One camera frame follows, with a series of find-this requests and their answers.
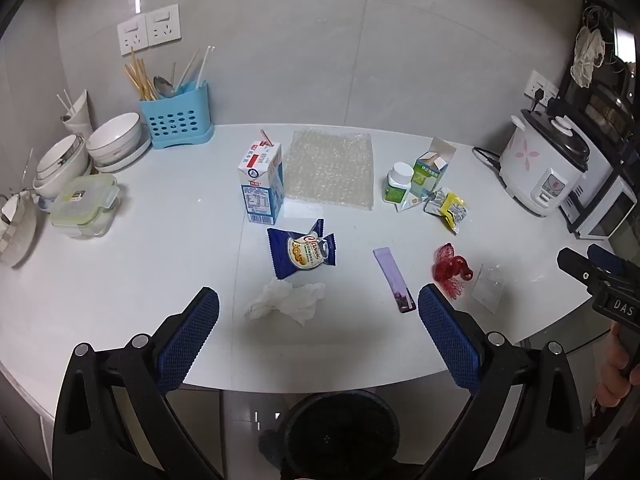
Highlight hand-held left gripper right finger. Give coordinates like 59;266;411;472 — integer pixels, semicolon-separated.
417;283;586;480

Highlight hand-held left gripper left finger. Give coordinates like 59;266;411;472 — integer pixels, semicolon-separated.
51;286;226;480

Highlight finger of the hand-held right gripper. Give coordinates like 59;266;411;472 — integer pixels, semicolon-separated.
588;244;628;276
557;247;608;288

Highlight purple sachet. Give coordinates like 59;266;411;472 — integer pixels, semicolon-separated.
373;246;417;315

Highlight yellow white snack wrapper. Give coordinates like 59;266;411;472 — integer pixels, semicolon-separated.
397;187;471;235

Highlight black trash bin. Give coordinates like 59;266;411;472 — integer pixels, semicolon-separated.
276;389;401;480

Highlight white pill bottle green label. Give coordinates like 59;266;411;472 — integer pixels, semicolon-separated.
384;161;415;204

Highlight clear bubble wrap sheet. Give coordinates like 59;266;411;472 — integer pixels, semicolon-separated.
282;129;376;211

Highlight person's right hand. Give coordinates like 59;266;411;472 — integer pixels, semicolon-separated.
595;320;640;410

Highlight red mesh net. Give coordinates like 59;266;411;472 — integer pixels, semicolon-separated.
432;242;474;301

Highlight small clear plastic bag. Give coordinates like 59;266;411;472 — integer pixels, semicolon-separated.
471;263;506;308

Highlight crumpled white tissue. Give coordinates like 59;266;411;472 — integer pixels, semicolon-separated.
244;280;326;327

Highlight white rice cooker pink flowers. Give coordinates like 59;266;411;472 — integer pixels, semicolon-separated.
499;109;590;218

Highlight dark blue snack packet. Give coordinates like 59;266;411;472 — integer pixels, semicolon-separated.
266;219;338;281

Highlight green white medicine box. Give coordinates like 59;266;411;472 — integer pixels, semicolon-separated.
410;136;457;201

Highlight blue white milk carton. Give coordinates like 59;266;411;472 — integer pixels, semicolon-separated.
237;129;285;226

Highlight glass container green lid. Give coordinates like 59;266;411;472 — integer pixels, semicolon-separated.
50;175;121;238

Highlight black metal shelf rack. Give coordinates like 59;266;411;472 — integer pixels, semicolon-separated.
557;0;640;176

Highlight white ribbed plate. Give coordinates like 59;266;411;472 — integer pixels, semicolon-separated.
92;137;152;173

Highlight hanging white mesh cloth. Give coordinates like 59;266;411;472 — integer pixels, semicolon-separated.
572;27;607;86

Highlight blue utensil holder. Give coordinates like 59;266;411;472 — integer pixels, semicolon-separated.
139;81;216;150

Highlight large white bowl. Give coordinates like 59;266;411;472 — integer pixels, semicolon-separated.
86;112;143;163

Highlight white bowl dark rim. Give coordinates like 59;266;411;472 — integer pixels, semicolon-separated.
37;135;86;181

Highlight white pointed cup holder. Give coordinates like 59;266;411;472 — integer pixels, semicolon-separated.
56;89;96;137

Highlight bundle of wooden chopsticks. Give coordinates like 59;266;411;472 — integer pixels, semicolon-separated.
124;50;158;102

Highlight beige chopstick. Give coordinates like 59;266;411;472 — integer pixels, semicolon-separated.
177;50;200;89

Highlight white chopstick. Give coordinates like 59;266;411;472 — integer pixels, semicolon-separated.
200;46;217;89
196;46;211;89

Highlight black power cable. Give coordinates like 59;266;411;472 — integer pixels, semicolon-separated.
472;146;503;171

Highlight white wall socket with plug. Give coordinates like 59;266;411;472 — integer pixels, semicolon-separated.
525;70;560;109

